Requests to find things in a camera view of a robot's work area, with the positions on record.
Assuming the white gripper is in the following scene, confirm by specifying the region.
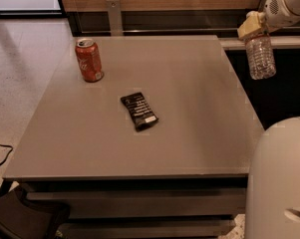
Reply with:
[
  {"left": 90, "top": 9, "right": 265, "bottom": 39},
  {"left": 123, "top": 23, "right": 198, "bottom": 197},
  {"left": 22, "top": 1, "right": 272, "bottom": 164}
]
[{"left": 237, "top": 0, "right": 300, "bottom": 40}]

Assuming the clear plastic water bottle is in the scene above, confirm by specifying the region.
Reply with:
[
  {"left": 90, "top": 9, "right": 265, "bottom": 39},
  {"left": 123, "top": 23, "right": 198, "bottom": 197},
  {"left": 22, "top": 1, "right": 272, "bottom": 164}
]
[{"left": 245, "top": 34, "right": 276, "bottom": 80}]

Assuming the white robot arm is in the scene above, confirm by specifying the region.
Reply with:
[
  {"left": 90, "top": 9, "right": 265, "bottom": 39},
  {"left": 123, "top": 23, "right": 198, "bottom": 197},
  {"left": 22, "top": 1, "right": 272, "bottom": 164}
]
[{"left": 237, "top": 0, "right": 300, "bottom": 239}]

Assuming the grey side shelf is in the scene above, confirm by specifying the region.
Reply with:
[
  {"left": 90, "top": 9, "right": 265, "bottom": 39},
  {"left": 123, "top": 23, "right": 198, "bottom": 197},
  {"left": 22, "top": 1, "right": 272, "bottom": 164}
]
[{"left": 219, "top": 36, "right": 300, "bottom": 50}]

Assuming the black snack packet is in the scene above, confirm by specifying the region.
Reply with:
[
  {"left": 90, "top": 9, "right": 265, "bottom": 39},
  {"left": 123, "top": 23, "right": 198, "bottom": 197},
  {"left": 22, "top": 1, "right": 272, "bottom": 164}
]
[{"left": 121, "top": 92, "right": 158, "bottom": 131}]

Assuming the grey drawer cabinet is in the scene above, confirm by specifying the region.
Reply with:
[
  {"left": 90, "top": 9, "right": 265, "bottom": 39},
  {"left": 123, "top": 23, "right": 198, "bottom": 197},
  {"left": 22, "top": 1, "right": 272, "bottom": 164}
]
[{"left": 4, "top": 36, "right": 263, "bottom": 239}]

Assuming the red soda can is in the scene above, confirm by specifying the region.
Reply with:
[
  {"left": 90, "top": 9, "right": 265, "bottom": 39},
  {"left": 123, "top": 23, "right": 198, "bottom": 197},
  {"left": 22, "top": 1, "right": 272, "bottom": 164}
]
[{"left": 75, "top": 38, "right": 104, "bottom": 83}]

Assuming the dark chair seat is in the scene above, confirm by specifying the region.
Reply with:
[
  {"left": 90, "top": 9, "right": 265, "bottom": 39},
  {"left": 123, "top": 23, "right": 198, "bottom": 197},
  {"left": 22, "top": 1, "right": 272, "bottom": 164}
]
[{"left": 0, "top": 186, "right": 70, "bottom": 239}]

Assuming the left metal wall bracket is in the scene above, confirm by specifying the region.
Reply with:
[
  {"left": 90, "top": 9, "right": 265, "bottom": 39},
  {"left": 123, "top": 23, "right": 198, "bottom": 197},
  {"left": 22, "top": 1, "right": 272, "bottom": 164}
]
[{"left": 106, "top": 0, "right": 124, "bottom": 36}]

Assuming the black cable on floor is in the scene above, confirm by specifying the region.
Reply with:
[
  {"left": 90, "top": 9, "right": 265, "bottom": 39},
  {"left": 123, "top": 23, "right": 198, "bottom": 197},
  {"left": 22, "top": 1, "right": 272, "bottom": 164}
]
[{"left": 0, "top": 139, "right": 14, "bottom": 171}]

